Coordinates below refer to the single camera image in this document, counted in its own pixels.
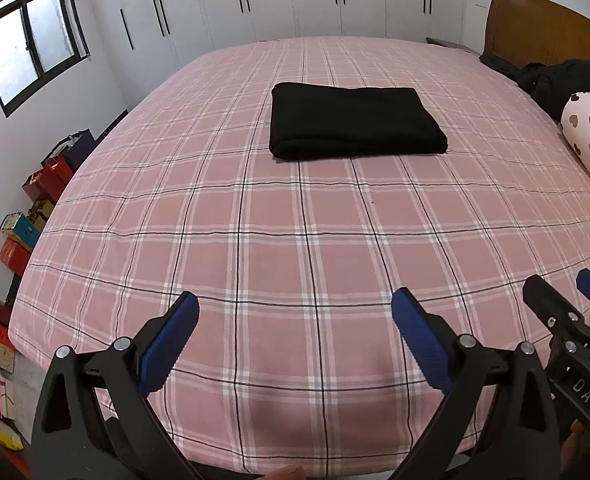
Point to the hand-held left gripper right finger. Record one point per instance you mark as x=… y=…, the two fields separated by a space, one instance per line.
x=422 y=340

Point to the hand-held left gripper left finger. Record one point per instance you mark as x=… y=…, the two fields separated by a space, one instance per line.
x=167 y=340

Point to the black pants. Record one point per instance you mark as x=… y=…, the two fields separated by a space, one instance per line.
x=355 y=120

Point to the person's right hand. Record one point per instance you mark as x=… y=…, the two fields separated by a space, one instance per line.
x=570 y=455

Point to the pink plaid bed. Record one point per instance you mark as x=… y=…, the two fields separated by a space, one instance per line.
x=300 y=260

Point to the row of gift boxes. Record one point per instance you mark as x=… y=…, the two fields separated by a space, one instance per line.
x=17 y=260

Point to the dark blue shopping bag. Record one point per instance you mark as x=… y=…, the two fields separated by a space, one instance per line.
x=82 y=147

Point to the black jacket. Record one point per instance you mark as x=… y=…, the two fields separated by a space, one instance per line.
x=565 y=82

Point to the brown wooden headboard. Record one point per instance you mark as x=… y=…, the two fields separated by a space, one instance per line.
x=535 y=25

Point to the black framed window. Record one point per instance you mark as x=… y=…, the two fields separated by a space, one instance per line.
x=30 y=45

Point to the white wardrobe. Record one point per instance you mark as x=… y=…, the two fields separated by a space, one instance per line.
x=300 y=0

